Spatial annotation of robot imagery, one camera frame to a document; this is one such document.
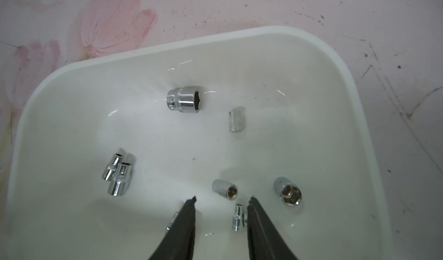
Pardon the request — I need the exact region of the small chrome socket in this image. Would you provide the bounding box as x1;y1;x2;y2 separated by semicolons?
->
233;203;245;232

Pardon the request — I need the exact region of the chrome socket large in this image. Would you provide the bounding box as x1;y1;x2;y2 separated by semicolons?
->
166;87;200;113

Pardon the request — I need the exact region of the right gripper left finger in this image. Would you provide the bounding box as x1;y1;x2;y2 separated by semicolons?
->
150;197;197;260

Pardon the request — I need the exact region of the medium chrome socket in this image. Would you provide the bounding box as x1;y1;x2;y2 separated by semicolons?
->
273;177;302;207

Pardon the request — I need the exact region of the chrome socket hex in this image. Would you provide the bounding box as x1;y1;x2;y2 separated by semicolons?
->
212;179;238;201

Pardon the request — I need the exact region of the short chrome socket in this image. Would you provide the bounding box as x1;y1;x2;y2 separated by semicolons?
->
228;110;245;133

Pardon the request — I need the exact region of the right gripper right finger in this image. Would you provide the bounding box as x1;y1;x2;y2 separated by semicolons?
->
247;197;298;260

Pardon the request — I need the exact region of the white plastic storage box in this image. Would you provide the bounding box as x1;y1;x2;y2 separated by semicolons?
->
3;27;393;260

